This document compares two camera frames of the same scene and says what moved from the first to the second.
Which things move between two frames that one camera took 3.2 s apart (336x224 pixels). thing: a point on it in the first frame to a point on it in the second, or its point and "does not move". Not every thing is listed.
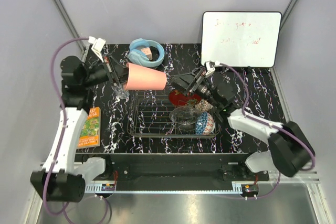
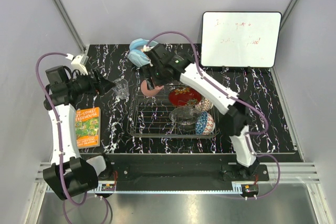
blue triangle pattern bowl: [205, 124] does not move
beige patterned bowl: [203, 105] does not move
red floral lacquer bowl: [177, 98] does not move
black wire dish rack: [148, 117] does not move
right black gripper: [184, 80] to [148, 72]
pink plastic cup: [142, 78] to [149, 93]
